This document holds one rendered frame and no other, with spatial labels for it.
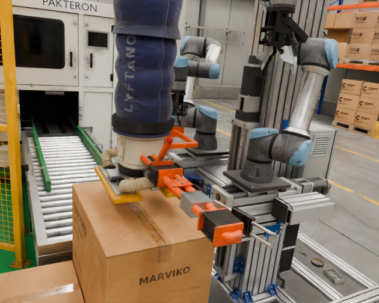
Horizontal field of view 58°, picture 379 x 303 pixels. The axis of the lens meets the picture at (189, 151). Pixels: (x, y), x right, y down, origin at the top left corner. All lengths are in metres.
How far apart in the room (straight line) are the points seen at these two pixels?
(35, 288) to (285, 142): 1.22
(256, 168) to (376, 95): 7.76
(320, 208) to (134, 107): 0.96
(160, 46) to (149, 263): 0.71
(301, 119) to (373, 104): 7.74
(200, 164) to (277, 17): 1.03
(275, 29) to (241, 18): 11.61
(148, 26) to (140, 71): 0.14
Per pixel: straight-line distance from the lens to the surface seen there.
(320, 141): 1.92
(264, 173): 1.52
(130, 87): 1.18
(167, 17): 1.18
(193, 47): 2.03
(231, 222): 0.79
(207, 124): 1.89
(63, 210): 2.31
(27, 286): 1.70
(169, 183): 1.01
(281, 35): 1.14
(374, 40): 9.31
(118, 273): 1.16
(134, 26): 1.16
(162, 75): 1.18
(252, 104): 1.73
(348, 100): 9.59
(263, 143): 1.48
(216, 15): 12.19
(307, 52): 1.53
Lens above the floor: 1.57
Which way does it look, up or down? 17 degrees down
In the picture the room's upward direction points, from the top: 5 degrees clockwise
